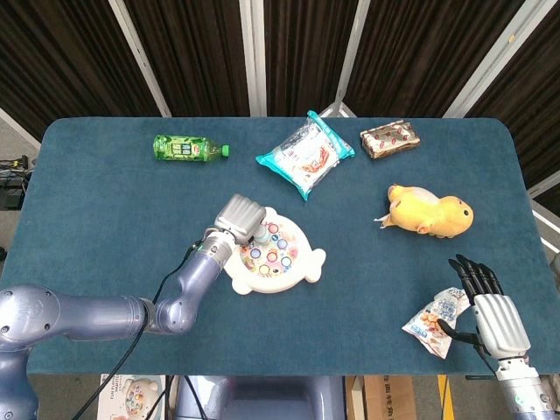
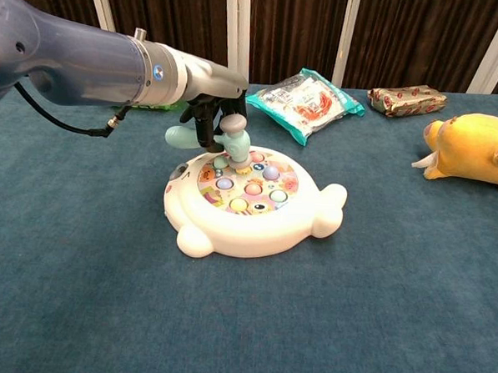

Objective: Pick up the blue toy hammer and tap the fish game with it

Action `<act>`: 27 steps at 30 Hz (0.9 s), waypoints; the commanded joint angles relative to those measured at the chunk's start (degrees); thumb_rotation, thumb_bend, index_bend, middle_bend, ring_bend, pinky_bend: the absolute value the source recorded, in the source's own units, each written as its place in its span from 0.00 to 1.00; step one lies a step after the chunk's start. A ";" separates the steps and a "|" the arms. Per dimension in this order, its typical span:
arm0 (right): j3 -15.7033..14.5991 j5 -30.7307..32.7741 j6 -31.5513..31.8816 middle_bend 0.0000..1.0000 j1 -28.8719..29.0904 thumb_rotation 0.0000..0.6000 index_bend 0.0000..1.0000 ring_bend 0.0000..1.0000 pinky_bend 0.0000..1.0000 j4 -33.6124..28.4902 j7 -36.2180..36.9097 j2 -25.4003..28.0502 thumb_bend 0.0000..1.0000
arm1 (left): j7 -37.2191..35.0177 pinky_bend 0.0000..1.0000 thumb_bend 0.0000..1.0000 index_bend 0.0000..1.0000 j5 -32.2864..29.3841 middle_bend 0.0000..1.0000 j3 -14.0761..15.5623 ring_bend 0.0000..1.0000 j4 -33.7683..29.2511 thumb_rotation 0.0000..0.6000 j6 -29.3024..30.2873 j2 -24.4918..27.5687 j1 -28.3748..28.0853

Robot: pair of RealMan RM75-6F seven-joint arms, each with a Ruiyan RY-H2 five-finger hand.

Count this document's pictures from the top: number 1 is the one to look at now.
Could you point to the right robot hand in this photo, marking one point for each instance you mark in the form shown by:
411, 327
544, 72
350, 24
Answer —
496, 321

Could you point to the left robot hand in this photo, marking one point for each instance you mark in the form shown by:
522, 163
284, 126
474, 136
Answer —
240, 219

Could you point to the light blue toy rod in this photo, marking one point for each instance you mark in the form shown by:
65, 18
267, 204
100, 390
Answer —
262, 236

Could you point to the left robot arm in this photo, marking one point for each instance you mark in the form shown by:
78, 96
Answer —
109, 306

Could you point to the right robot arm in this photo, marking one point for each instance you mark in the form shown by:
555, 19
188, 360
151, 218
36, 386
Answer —
525, 389

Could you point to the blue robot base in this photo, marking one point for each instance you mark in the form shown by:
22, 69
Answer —
258, 398

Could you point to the white fish-shaped toy board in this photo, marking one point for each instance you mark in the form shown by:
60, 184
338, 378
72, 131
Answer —
280, 258

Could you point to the white printed product box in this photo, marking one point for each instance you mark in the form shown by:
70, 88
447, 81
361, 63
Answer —
130, 397

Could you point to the small white snack packet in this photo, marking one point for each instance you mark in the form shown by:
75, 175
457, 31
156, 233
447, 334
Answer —
431, 321

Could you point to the green tea bottle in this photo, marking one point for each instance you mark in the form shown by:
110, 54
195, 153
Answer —
186, 148

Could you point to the teal clear snack bag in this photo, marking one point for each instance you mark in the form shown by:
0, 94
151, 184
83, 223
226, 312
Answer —
306, 157

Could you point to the blue felt table mat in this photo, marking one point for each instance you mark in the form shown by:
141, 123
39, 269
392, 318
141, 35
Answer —
306, 328

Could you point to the yellow plush toy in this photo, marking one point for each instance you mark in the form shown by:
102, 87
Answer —
431, 212

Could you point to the brown cardboard box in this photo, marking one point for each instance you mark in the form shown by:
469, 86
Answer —
389, 398

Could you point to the brown wrapped snack pack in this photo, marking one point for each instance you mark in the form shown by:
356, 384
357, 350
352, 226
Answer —
389, 139

